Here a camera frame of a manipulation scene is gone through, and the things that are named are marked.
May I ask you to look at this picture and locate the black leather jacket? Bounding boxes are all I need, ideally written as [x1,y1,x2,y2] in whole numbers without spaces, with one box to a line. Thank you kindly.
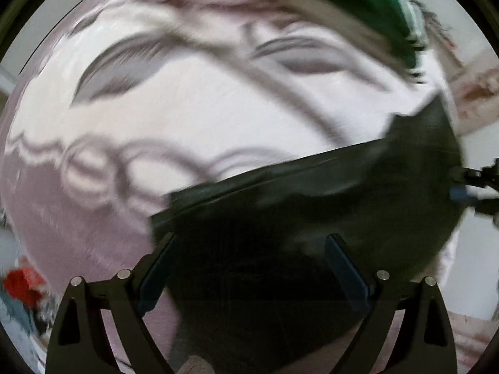
[150,93,464,374]

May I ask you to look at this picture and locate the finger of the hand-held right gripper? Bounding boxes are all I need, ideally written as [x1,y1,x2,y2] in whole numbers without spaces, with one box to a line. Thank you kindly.
[448,159,499,188]
[449,187,499,219]

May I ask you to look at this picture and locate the loose pink floral curtain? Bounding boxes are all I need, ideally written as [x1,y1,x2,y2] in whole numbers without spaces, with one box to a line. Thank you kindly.
[446,312,499,374]

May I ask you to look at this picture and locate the red item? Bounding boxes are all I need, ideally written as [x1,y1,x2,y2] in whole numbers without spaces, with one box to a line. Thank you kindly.
[3,267,44,309]

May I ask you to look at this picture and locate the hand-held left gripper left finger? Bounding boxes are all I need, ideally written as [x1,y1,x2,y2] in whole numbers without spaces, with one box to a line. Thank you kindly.
[46,233,177,374]

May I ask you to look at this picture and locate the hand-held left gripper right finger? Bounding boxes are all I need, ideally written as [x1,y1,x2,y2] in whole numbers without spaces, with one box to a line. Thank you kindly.
[325,234,458,374]

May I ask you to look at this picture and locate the white patterned bedsheet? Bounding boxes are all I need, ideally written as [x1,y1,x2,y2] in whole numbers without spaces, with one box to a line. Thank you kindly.
[2,0,457,374]

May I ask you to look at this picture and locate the tied pink floral curtain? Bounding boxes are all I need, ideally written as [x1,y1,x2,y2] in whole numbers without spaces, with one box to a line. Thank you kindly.
[448,66,499,135]

